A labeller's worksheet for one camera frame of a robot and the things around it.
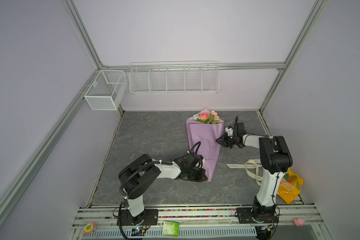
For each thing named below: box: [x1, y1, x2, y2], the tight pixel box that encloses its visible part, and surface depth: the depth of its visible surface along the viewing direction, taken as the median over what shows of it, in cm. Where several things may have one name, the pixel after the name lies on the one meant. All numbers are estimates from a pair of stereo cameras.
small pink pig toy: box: [293, 218, 306, 227], surface depth 73 cm
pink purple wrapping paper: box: [186, 108, 225, 182], surface depth 101 cm
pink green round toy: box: [83, 222, 97, 236], surface depth 69 cm
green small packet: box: [162, 221, 180, 237], surface depth 70 cm
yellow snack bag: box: [277, 168, 304, 205], surface depth 80 cm
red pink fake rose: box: [198, 113, 209, 120], surface depth 110 cm
